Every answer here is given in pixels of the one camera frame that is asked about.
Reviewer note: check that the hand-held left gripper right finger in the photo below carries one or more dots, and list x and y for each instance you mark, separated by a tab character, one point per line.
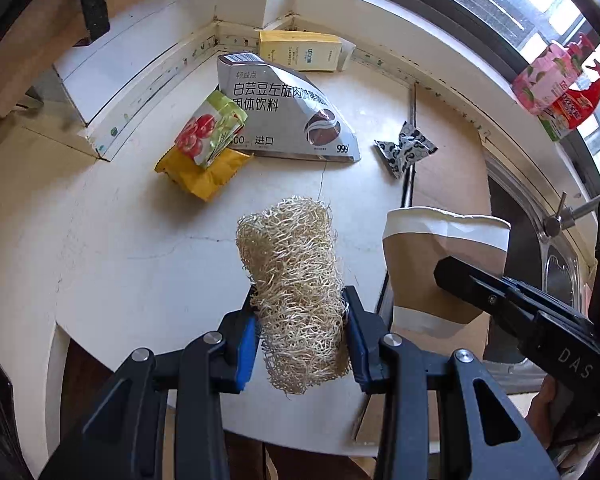
357	345

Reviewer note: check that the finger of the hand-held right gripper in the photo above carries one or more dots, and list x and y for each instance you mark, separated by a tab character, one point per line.
480	287

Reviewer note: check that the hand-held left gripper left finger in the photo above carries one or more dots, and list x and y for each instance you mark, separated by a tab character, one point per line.
247	345

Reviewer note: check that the brown white paper cup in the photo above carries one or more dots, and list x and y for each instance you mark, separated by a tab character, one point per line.
415	270

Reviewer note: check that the beige loofah sponge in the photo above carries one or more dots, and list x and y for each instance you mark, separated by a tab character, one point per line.
295	270

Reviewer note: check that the green red snack packet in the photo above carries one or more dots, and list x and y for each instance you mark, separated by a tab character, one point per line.
205	127

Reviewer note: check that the yellow white toothpaste box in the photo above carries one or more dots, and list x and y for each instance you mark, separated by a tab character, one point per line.
300	50

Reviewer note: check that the person's right hand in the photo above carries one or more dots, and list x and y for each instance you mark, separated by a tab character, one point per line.
540	410

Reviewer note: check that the stainless steel sink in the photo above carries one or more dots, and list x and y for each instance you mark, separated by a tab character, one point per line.
562	272

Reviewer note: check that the steel kitchen faucet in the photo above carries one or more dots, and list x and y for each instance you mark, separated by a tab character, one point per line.
575	210

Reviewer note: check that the black white patterned wrapper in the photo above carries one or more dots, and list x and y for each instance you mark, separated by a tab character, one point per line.
405	147

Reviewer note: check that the dark wooden cabinet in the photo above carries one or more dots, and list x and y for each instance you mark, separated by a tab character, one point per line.
85	375

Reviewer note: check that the yellow snack packet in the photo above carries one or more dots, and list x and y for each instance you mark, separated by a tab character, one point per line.
205	177

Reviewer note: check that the red spray bottle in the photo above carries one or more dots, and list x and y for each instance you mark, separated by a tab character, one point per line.
575	105

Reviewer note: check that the pink pump soap bottle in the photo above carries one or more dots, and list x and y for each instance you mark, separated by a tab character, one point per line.
545	77

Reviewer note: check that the silver drink powder pouch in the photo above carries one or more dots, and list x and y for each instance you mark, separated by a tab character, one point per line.
280	110

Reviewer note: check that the dark framed window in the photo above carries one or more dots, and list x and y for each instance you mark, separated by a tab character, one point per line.
420	7

